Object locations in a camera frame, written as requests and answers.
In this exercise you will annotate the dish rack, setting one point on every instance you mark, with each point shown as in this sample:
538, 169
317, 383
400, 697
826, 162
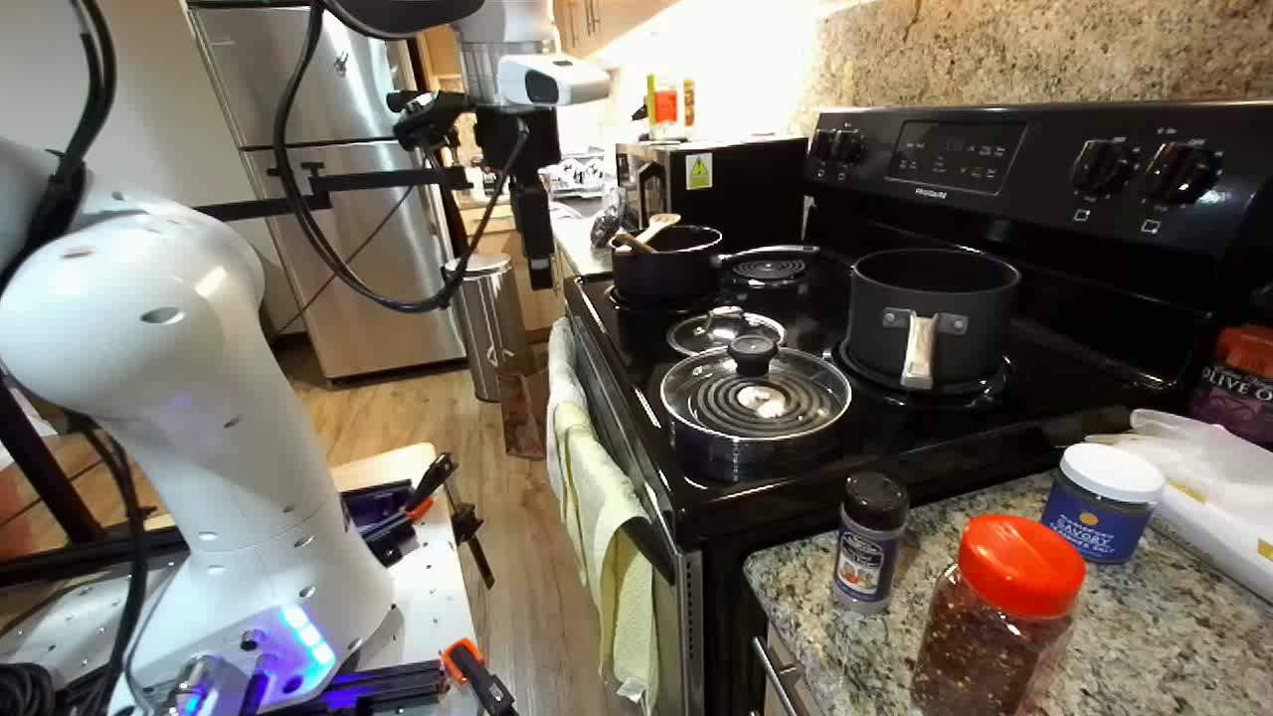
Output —
577, 174

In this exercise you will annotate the oven door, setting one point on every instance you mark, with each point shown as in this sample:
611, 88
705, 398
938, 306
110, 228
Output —
636, 477

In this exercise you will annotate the wooden spoon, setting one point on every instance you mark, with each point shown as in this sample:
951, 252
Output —
648, 233

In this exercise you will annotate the stainless steel trash can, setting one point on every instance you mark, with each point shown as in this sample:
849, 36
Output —
487, 318

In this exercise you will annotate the wooden wall cabinet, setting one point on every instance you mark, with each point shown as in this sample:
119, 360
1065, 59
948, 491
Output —
597, 20

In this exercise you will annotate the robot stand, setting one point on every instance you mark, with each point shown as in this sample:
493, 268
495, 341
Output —
428, 587

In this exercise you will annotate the small glass lid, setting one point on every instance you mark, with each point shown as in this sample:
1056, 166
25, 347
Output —
711, 333

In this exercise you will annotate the black bar clamp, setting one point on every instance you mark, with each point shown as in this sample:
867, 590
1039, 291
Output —
467, 527

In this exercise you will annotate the large glass lid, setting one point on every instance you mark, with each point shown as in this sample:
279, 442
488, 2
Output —
756, 393

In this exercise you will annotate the black and orange clamp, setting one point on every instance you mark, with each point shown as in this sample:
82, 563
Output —
477, 676
403, 517

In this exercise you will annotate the stainless steel refrigerator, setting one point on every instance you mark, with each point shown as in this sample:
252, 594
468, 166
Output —
368, 278

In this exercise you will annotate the white towel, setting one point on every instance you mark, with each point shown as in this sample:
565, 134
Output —
563, 398

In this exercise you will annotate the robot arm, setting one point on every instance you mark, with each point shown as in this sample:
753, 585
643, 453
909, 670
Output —
169, 398

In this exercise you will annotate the stove knob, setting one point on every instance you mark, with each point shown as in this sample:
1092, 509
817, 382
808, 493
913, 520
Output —
1182, 172
851, 148
1104, 166

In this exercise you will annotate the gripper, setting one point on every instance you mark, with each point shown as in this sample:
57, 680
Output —
517, 134

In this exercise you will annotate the black metal bar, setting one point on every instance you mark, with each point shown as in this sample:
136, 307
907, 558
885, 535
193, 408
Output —
348, 184

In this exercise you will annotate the blue jar with white lid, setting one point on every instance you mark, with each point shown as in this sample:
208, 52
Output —
1099, 507

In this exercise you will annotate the small black saucepan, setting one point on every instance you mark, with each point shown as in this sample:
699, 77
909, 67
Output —
666, 268

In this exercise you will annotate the spice jar with red lid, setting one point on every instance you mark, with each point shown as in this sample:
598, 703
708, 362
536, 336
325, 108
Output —
995, 626

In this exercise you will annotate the large grey pot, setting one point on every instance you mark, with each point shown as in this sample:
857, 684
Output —
945, 298

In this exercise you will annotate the olive oil bottle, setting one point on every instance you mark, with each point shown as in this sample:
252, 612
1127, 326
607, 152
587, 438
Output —
1241, 388

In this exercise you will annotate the clear plastic bag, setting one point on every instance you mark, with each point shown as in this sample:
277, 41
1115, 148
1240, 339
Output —
1218, 497

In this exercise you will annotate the black electric stove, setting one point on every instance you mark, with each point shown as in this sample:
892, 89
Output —
1034, 428

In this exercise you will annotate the spice bottle with black cap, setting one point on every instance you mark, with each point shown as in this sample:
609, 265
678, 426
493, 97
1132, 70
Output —
867, 542

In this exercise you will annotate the black microwave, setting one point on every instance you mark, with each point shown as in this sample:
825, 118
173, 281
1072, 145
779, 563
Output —
741, 189

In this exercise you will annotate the yellow towel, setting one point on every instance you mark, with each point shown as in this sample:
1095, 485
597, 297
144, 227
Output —
612, 537

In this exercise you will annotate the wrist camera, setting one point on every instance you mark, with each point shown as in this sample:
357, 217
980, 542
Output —
430, 117

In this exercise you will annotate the drawer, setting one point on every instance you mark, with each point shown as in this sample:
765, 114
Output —
786, 686

